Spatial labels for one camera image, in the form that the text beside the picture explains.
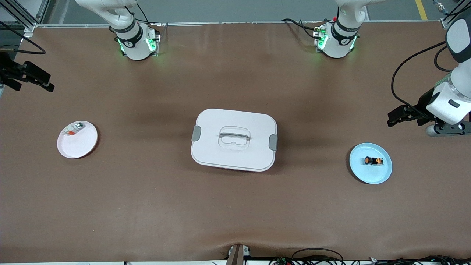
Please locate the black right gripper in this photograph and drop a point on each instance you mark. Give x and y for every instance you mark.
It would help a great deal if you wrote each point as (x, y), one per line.
(8, 71)

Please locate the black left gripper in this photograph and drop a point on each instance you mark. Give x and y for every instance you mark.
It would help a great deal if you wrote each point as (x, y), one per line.
(424, 104)

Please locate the orange black push-button switch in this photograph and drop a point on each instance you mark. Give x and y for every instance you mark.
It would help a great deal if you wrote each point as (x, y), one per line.
(375, 161)

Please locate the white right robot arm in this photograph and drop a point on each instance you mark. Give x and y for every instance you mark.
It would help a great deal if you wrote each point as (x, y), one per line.
(136, 46)

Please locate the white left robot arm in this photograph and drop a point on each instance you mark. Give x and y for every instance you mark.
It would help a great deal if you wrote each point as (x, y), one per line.
(336, 40)

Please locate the white lidded storage box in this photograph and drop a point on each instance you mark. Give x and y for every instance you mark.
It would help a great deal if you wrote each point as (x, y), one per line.
(235, 154)

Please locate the light blue round plate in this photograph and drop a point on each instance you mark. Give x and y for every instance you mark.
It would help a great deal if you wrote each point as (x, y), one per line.
(369, 175)

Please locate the pink round plate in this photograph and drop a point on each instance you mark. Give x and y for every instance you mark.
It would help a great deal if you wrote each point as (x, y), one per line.
(79, 145)

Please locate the aluminium frame profile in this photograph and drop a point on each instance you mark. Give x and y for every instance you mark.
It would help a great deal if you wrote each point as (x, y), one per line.
(41, 13)
(446, 23)

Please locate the brown camera mount bracket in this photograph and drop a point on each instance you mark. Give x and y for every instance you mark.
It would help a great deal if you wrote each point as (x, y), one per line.
(237, 255)

